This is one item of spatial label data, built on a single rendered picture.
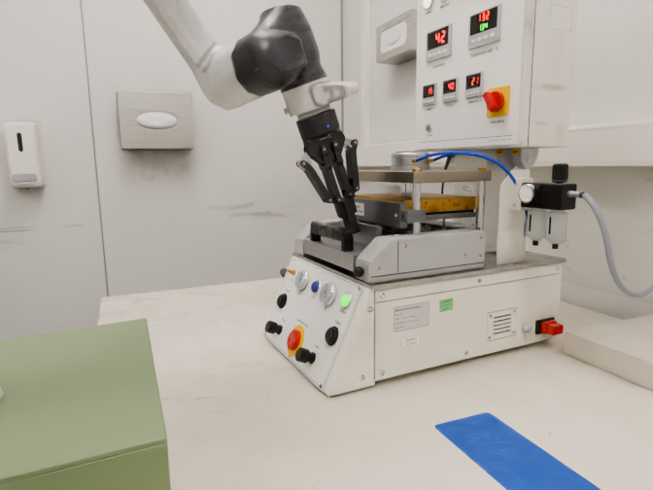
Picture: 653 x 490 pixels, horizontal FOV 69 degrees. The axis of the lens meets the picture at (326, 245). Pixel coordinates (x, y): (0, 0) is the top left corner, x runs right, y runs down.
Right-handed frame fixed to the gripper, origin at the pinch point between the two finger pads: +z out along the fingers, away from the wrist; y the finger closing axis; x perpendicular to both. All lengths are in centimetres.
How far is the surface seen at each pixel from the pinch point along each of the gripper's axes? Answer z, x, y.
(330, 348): 16.1, 12.9, 16.9
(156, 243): 17, -152, 28
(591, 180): 19, 1, -67
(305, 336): 16.9, 3.2, 17.7
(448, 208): 4.2, 10.4, -15.6
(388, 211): 0.2, 7.8, -4.3
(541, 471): 27, 45, 7
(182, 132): -26, -139, -1
